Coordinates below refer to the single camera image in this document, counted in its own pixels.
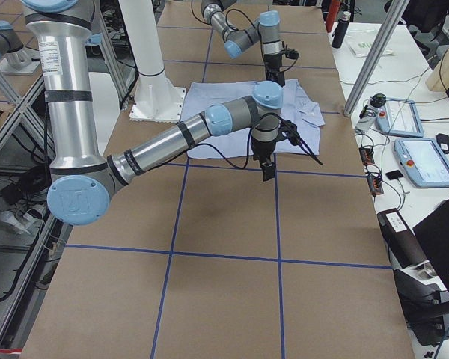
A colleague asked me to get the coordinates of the lower small circuit board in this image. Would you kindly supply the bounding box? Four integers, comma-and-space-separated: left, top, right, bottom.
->
367, 174, 384, 197

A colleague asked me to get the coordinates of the black power adapter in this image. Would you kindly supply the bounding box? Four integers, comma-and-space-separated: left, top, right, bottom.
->
436, 133, 449, 154

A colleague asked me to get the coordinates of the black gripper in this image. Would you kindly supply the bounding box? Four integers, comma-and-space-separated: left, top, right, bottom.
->
263, 40, 284, 86
251, 127, 278, 182

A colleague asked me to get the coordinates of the black monitor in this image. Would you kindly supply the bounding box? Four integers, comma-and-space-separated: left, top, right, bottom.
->
413, 199, 449, 291

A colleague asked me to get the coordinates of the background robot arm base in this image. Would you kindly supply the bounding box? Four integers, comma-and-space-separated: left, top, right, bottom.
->
0, 20, 40, 76

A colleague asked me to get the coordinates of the small circuit board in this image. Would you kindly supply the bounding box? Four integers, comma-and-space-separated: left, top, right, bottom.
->
359, 147, 375, 165
367, 174, 384, 197

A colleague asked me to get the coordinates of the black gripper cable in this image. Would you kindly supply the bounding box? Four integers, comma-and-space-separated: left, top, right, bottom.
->
200, 114, 325, 169

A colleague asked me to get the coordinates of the upper teach pendant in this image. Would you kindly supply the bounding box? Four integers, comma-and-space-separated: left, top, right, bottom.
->
376, 98, 424, 138

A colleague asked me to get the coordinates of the black water bottle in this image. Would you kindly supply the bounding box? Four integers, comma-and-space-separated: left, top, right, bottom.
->
331, 11, 352, 49

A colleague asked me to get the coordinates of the upper small circuit board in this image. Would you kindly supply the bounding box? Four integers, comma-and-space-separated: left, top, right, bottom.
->
359, 147, 375, 165

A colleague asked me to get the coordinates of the red fire extinguisher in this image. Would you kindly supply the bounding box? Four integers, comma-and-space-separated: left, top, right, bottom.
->
325, 0, 341, 34

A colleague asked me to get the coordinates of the small black square pad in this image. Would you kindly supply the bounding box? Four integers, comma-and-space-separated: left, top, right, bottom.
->
385, 170, 403, 180

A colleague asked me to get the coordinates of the white green paper booklet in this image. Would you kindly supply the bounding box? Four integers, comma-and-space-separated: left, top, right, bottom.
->
345, 33, 376, 58

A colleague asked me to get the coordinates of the light blue striped shirt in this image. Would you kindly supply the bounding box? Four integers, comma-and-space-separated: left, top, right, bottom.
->
181, 79, 325, 159

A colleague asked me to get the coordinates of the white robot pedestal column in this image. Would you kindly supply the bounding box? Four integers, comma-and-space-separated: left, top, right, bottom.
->
119, 0, 186, 123

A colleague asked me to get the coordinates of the black box with label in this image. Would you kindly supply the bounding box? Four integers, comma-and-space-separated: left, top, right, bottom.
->
376, 209, 427, 268

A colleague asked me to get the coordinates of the aluminium frame post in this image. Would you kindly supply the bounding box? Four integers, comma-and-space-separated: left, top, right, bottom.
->
343, 0, 409, 117

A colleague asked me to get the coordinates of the teach pendant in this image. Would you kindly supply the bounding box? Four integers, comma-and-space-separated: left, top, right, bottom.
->
394, 138, 449, 188
376, 98, 424, 138

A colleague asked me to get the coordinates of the lower teach pendant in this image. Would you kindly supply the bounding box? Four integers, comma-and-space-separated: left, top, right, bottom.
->
394, 138, 449, 188

